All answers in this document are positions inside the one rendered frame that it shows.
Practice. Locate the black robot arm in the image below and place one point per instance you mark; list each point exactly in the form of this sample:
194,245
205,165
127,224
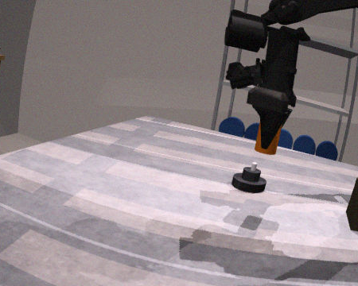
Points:
249,32

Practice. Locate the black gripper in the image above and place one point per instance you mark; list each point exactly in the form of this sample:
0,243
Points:
271,100

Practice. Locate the orange knob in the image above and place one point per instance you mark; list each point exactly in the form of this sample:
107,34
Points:
273,145

